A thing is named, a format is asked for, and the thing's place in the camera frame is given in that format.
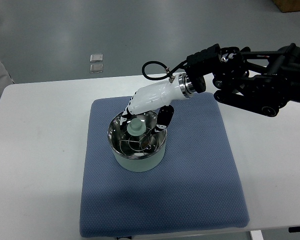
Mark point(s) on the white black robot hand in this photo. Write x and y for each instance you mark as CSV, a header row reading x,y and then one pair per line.
x,y
158,96

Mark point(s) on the glass lid with green knob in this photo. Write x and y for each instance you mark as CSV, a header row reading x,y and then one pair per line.
x,y
139,124

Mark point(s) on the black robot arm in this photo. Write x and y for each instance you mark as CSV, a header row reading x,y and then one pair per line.
x,y
261,82

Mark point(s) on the green pot with steel interior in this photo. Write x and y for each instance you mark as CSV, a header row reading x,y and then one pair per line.
x,y
140,165

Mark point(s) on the upper metal floor plate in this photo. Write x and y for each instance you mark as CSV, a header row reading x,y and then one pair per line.
x,y
96,57

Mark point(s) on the blue fabric mat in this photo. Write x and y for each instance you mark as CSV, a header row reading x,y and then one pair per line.
x,y
196,186

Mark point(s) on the brown cardboard box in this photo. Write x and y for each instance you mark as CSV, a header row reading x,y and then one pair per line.
x,y
287,6

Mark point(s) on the white table leg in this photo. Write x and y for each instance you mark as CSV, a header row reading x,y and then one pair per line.
x,y
256,235

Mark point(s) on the black table control panel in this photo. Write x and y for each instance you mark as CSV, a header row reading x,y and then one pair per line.
x,y
295,229

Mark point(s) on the wire steaming rack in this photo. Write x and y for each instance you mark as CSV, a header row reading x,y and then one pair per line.
x,y
130,144

